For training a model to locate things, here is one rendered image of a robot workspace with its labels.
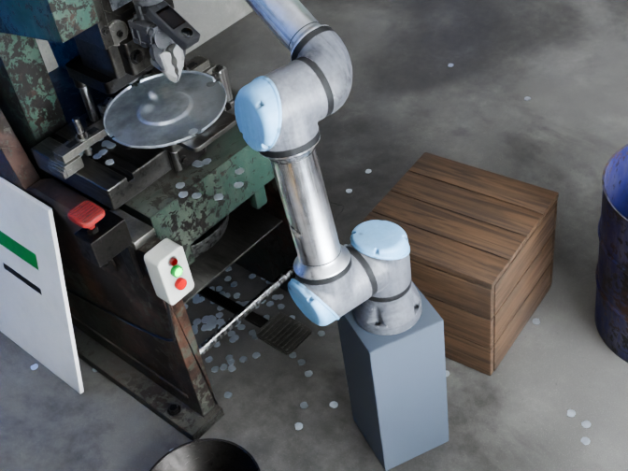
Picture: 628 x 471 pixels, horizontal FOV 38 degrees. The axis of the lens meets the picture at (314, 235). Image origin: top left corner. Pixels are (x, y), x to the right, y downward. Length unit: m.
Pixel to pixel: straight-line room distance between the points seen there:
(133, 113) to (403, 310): 0.77
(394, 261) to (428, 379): 0.38
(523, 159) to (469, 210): 0.76
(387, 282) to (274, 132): 0.46
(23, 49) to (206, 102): 0.44
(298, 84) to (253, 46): 2.32
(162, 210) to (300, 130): 0.58
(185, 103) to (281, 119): 0.61
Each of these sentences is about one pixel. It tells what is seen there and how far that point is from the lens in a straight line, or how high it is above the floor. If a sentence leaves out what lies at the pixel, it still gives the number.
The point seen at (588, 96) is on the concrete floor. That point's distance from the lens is 3.41.
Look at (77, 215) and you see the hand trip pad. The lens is 1.93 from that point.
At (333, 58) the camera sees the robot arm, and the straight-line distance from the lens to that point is 1.61.
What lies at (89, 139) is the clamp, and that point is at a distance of 2.16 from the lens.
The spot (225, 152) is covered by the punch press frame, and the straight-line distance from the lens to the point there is 2.18.
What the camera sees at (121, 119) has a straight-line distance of 2.14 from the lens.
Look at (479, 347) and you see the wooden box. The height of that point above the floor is 0.10.
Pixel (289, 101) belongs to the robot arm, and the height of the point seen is 1.06.
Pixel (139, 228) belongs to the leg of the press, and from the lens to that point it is 2.04.
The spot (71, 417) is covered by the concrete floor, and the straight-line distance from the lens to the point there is 2.59.
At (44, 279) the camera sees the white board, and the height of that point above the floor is 0.35.
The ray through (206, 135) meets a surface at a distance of 2.01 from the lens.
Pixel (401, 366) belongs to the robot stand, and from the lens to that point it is 2.01.
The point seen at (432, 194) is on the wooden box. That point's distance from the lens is 2.43.
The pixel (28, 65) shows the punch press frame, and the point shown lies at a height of 0.88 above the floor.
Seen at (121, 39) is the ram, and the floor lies 0.98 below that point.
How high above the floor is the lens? 1.92
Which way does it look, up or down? 42 degrees down
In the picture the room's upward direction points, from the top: 10 degrees counter-clockwise
